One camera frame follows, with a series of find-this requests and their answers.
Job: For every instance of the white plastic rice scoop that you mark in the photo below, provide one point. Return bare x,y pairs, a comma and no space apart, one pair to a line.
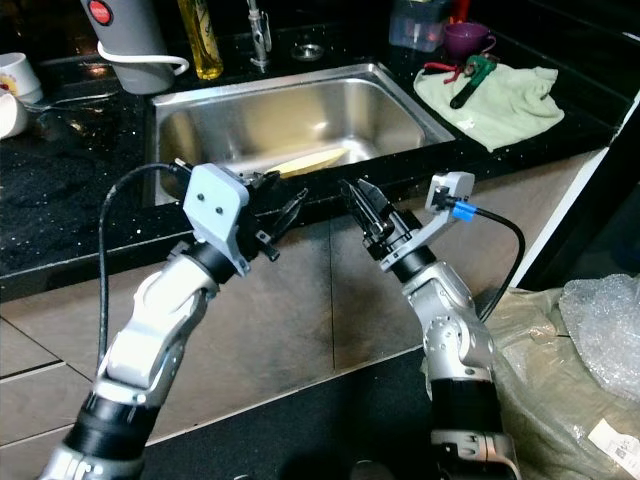
12,115

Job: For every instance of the stainless steel sink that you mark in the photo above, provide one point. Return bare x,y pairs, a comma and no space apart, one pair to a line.
300,110

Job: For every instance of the clear plastic container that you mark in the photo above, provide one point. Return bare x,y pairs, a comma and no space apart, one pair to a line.
420,30

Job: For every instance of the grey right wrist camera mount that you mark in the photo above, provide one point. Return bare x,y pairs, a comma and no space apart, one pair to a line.
450,190

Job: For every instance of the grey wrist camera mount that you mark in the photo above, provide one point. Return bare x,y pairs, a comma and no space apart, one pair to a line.
450,190
215,205

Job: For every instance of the grey kettle with red badge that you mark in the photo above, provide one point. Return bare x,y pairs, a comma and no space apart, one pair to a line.
128,45

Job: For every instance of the light green towel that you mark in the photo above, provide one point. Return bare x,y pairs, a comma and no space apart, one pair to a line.
520,110

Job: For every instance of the red bottle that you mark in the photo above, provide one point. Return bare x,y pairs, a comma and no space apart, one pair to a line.
462,12

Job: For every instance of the steel faucet with white filter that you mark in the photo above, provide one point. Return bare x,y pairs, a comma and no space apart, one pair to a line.
260,40

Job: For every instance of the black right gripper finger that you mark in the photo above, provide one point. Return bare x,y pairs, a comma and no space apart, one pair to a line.
358,205
374,198

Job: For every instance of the olive woven sack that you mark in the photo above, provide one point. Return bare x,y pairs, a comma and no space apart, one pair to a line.
540,400

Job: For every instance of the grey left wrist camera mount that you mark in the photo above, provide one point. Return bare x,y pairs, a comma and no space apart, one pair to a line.
215,205

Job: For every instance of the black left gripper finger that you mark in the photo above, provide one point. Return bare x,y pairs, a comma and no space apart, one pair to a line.
290,225
288,203

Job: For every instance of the white printed mug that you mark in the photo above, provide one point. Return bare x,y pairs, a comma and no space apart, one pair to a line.
20,78

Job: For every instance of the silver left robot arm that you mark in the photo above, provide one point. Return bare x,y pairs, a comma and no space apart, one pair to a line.
150,340

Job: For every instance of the beige kitchen base cabinet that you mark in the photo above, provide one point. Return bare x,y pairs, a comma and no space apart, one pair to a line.
320,300

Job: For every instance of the large black floor mat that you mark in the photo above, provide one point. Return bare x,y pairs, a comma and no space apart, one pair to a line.
290,430

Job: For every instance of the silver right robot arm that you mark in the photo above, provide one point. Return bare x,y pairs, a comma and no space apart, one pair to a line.
460,340

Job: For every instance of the yellow oil bottle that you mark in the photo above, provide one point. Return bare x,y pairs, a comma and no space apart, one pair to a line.
202,45

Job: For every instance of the pale yellow flat dish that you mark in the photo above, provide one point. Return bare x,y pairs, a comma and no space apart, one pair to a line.
310,162

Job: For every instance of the purple cup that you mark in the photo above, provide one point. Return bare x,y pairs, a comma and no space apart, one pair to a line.
468,40

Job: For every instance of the round steel counter fitting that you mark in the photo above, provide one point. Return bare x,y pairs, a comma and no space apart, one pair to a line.
307,52

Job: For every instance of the clear bubble wrap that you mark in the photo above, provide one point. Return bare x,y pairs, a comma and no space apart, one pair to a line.
605,330

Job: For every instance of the steel spoon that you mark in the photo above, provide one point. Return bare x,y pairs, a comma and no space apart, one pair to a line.
70,103

